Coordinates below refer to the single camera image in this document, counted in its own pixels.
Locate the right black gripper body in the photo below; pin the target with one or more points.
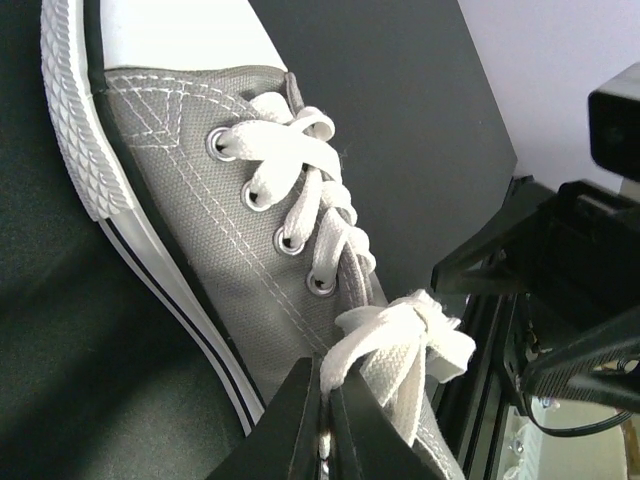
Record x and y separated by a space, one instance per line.
561 311

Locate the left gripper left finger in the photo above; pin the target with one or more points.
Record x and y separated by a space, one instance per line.
284 444

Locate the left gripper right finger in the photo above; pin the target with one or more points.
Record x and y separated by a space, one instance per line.
364 444

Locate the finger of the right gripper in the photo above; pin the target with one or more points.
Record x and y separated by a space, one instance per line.
575 371
500 265

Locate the white shoelace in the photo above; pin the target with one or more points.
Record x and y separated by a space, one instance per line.
400 344

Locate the grey canvas sneaker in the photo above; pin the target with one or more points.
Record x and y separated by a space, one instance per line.
134 89

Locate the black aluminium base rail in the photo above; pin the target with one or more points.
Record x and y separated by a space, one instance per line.
472 409

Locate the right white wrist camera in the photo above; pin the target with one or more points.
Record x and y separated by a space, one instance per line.
613 112

